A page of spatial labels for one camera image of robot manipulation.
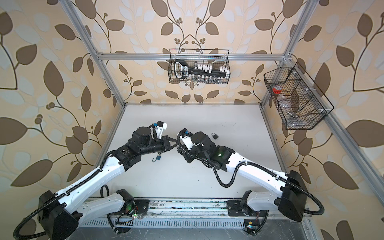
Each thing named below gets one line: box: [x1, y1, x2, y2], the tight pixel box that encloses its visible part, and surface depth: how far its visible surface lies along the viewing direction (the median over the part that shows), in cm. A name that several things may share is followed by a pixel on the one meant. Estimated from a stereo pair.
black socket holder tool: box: [174, 59, 230, 79], surface depth 84 cm
